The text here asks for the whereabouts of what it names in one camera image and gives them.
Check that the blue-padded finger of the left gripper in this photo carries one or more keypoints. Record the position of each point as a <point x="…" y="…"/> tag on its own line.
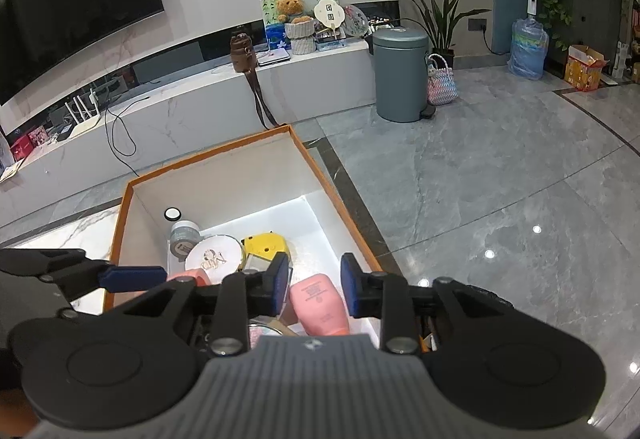
<point x="131" y="279"/>

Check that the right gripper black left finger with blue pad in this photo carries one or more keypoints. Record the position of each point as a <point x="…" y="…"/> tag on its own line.
<point x="242" y="297"/>

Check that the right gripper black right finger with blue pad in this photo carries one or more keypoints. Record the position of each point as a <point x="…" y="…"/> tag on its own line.
<point x="382" y="296"/>

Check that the pink cylinder humidifier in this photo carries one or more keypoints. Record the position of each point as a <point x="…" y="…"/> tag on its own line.
<point x="199" y="275"/>

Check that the yellow tape measure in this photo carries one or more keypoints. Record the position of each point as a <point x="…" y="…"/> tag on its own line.
<point x="265" y="245"/>

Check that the pink pump lotion bottle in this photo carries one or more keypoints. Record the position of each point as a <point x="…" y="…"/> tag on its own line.
<point x="318" y="306"/>

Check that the small white cream jar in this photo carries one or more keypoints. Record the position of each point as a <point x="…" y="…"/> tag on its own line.
<point x="184" y="236"/>

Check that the clear acrylic cube box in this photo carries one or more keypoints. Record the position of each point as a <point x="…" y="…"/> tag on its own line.
<point x="256" y="263"/>

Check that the glitter round compact mirror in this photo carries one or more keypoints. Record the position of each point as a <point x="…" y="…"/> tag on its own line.
<point x="267" y="327"/>

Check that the orange storage box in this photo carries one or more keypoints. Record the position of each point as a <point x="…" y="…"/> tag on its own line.
<point x="259" y="184"/>

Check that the red gift box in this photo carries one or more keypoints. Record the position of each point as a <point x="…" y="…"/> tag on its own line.
<point x="21" y="148"/>

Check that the white wifi router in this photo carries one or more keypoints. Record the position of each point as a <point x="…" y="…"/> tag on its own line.
<point x="85" y="112"/>

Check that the pastel woven basket bag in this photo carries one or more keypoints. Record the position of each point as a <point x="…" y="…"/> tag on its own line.
<point x="441" y="88"/>

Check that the grey-green pedal trash bin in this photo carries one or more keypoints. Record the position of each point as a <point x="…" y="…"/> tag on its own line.
<point x="400" y="72"/>

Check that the green illustrated picture board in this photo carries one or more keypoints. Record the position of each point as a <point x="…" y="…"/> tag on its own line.
<point x="275" y="31"/>

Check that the white woven basket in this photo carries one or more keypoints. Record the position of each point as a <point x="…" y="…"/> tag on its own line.
<point x="300" y="33"/>

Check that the green leafy floor plant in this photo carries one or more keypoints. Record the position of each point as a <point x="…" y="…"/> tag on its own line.
<point x="439" y="21"/>

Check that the white round paper fan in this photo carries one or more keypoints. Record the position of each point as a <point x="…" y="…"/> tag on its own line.
<point x="329" y="16"/>

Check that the brown teddy bear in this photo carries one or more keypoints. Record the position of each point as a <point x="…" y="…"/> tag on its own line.
<point x="291" y="11"/>

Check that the blue water jug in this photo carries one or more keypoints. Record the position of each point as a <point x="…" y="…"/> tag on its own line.
<point x="529" y="48"/>

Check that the orange cardboard carton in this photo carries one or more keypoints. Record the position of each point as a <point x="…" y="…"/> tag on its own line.
<point x="584" y="68"/>

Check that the brown leather camera case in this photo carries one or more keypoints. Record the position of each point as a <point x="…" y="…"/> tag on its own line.
<point x="244" y="61"/>

